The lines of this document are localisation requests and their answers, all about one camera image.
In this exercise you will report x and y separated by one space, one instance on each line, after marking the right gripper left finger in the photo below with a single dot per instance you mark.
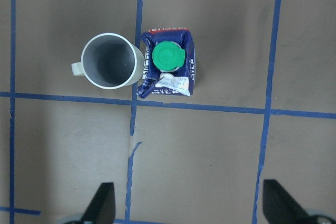
102 206

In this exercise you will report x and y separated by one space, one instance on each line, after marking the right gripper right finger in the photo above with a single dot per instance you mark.
279 206

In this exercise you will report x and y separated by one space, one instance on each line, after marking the white grey-lined mug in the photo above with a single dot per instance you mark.
109 61

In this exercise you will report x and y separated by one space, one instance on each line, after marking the blue white milk carton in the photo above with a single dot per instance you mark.
170 62

